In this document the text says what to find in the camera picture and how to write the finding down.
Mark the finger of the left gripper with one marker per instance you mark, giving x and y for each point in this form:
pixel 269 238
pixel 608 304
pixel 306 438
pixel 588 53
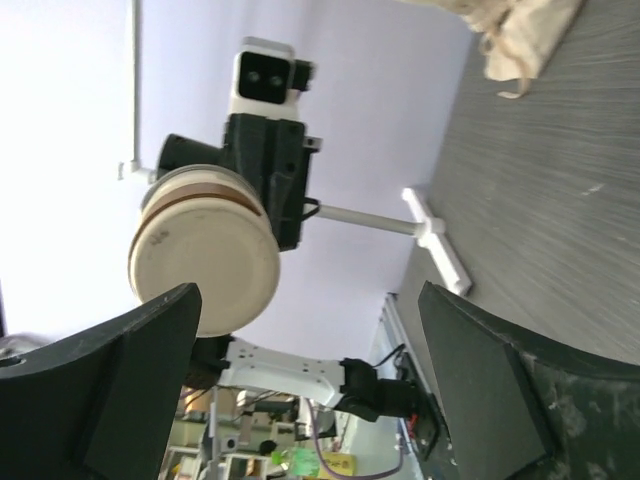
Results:
pixel 179 151

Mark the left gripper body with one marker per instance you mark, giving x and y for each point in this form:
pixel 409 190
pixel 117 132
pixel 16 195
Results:
pixel 274 157

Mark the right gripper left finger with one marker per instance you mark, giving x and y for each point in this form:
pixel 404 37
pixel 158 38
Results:
pixel 100 403

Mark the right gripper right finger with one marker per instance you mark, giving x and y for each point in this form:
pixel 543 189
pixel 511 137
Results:
pixel 519 405

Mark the glass with brown liquid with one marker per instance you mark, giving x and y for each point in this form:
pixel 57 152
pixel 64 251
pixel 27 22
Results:
pixel 206 225

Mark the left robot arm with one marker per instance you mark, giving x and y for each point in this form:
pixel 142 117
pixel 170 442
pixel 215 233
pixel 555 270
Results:
pixel 348 385

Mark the white garment rack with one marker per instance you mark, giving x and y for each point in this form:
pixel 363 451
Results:
pixel 428 230

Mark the beige cloth garment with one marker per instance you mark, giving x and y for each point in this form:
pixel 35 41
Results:
pixel 517 37

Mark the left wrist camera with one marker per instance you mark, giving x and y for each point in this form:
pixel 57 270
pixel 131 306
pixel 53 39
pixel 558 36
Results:
pixel 268 80

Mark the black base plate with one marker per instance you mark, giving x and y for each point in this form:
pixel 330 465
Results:
pixel 426 427

